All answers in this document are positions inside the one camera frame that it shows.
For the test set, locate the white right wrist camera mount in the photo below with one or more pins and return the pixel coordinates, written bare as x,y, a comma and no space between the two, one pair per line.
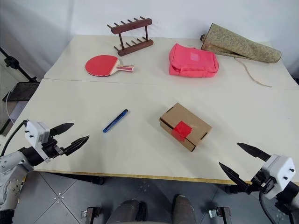
278,168

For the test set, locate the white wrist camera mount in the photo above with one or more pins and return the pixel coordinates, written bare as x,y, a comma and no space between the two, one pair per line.
278,168
35,133

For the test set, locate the black tripod stand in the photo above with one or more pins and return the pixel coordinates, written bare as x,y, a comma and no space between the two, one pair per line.
10,61

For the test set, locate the blue utility knife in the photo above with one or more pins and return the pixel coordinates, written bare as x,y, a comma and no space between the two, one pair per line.
115,121

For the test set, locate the black table leg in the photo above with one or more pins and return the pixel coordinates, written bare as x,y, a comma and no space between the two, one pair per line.
233,188

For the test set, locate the dark wooden peg rack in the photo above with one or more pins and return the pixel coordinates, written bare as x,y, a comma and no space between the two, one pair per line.
130,25

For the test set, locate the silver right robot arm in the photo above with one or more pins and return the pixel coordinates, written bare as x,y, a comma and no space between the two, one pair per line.
290,193

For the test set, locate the pink fabric bag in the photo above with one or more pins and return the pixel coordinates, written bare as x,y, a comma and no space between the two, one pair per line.
191,63

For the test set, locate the red table tennis paddle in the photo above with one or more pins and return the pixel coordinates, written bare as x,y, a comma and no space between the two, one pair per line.
100,65

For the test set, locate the rolled patterned mat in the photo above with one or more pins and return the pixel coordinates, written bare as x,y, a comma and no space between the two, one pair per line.
233,44

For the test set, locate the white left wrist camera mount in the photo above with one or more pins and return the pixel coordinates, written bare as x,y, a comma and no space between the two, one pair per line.
35,133

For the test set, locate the red tape patch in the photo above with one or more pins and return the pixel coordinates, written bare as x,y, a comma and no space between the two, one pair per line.
182,130

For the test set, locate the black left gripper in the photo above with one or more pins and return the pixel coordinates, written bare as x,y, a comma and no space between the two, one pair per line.
52,147

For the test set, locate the metal floor bracket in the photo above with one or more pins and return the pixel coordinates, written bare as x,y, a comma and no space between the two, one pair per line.
91,213
222,213

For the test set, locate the dark rounded shape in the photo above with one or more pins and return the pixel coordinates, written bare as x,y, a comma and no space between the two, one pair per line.
184,210
126,212

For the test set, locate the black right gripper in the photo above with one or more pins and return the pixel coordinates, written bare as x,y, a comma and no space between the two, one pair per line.
262,182

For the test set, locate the brown cardboard box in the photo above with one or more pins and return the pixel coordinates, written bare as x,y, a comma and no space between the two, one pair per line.
187,114

